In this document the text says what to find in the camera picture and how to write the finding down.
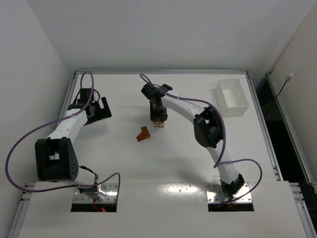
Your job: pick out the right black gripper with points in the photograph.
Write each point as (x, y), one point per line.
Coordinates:
(158, 118)

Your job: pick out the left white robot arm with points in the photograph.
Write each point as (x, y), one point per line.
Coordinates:
(55, 156)

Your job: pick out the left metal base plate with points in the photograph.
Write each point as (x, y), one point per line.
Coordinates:
(109, 192)

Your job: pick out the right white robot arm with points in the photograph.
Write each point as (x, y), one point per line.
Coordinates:
(209, 131)

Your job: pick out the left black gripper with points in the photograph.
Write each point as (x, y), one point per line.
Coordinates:
(99, 111)

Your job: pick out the small light wood cube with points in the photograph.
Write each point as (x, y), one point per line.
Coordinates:
(159, 122)

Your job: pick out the metal base plate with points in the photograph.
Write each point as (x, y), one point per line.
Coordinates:
(109, 192)
(215, 194)

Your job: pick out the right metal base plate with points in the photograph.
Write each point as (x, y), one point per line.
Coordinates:
(215, 194)

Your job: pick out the white perforated box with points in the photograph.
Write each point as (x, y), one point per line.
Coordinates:
(231, 98)

